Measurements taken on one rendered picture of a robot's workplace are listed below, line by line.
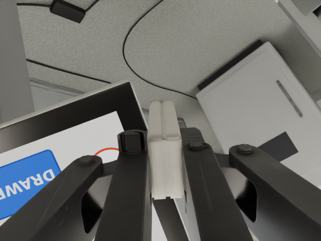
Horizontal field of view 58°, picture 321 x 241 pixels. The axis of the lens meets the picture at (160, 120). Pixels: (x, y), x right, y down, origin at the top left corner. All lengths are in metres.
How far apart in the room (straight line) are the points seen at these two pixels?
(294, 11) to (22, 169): 0.28
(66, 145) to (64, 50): 1.32
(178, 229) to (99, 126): 0.13
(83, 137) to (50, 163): 0.04
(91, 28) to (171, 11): 0.41
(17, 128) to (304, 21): 0.26
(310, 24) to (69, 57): 1.43
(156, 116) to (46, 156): 0.15
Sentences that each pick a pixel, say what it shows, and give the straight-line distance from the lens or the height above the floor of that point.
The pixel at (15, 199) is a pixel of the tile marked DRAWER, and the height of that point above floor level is 1.01.
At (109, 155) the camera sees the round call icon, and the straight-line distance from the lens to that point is 0.27.
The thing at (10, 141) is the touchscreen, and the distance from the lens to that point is 0.29.
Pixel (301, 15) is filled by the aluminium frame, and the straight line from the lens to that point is 0.28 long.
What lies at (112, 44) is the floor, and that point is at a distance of 1.61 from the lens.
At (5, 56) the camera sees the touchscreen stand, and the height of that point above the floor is 0.72.
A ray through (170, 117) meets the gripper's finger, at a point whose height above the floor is 1.05.
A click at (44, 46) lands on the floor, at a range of 1.54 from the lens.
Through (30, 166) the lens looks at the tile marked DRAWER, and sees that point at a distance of 0.29.
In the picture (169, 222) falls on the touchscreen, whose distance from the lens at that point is 0.31.
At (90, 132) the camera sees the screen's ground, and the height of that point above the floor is 0.99.
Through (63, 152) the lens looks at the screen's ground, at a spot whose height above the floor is 0.99.
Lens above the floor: 1.12
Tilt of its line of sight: 27 degrees down
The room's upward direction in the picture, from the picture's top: 158 degrees clockwise
